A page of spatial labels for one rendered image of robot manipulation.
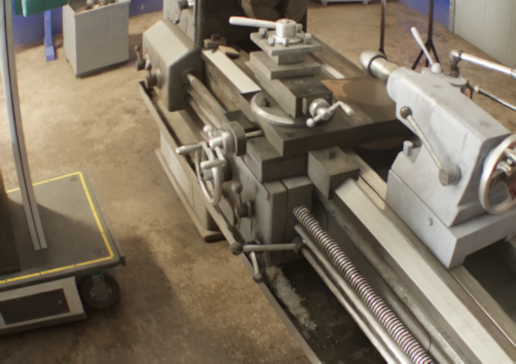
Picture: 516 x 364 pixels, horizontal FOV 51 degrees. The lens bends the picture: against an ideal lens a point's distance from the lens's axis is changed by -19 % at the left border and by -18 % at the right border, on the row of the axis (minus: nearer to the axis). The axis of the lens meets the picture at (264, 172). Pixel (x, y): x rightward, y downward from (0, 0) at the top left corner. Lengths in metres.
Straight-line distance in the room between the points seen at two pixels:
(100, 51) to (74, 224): 2.29
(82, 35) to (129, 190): 1.64
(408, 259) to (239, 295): 1.21
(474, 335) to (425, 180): 0.47
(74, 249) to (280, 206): 0.92
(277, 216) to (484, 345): 0.84
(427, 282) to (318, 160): 0.54
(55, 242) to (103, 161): 1.17
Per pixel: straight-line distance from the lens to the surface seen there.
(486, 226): 1.54
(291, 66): 1.89
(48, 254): 2.40
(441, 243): 1.53
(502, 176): 1.46
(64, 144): 3.77
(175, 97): 2.72
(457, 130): 1.50
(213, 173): 1.97
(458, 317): 1.41
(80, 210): 2.60
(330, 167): 1.77
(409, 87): 1.65
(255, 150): 1.82
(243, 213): 1.92
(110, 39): 4.59
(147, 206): 3.13
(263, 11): 2.44
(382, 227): 1.62
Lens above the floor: 1.81
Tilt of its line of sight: 33 degrees down
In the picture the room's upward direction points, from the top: 1 degrees clockwise
